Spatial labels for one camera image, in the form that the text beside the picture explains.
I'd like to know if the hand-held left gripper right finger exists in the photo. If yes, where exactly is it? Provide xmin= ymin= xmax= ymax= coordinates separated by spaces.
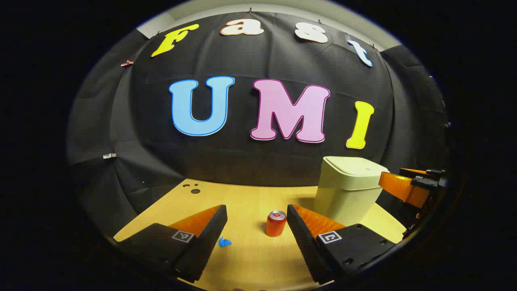
xmin=286 ymin=204 xmax=396 ymax=285

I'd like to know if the orange pop can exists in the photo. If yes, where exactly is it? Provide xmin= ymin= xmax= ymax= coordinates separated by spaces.
xmin=265 ymin=210 xmax=287 ymax=237

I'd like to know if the wooden desktop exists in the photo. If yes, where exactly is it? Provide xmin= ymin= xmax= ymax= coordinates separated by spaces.
xmin=113 ymin=179 xmax=406 ymax=291

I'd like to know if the cream desktop garbage bin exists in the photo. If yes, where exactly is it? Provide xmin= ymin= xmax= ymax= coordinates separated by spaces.
xmin=313 ymin=156 xmax=390 ymax=227

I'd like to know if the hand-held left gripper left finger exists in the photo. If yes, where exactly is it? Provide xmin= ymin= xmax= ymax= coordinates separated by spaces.
xmin=114 ymin=205 xmax=228 ymax=283

